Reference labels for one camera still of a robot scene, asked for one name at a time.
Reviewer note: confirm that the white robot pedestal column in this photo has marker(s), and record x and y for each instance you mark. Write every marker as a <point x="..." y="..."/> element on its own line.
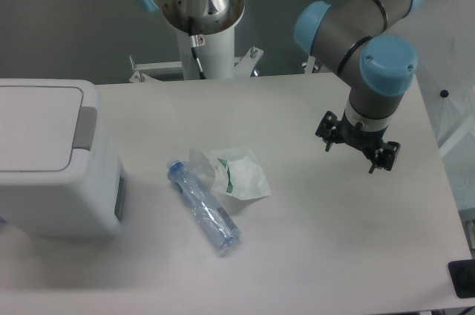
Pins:
<point x="219" y="47"/>

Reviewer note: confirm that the white plastic trash can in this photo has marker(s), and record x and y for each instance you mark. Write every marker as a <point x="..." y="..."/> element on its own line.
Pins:
<point x="61" y="174"/>

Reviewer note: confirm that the black device at edge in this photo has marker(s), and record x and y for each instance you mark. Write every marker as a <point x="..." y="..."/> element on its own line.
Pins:
<point x="462" y="276"/>

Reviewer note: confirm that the white trash can lid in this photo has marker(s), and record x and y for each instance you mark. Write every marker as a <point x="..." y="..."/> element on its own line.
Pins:
<point x="43" y="121"/>

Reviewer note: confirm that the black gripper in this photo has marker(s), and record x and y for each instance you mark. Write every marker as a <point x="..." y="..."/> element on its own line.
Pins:
<point x="333" y="131"/>

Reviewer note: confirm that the white metal base frame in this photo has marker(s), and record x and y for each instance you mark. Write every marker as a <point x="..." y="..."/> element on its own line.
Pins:
<point x="243" y="67"/>

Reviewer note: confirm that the clear green plastic bag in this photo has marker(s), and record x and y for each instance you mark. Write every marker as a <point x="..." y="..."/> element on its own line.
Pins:
<point x="234" y="172"/>

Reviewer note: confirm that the clear plastic water bottle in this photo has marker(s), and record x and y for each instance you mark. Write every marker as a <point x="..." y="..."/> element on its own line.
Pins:
<point x="208" y="212"/>

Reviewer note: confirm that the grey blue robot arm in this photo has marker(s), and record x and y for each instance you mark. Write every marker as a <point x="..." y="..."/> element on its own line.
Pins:
<point x="352" y="41"/>

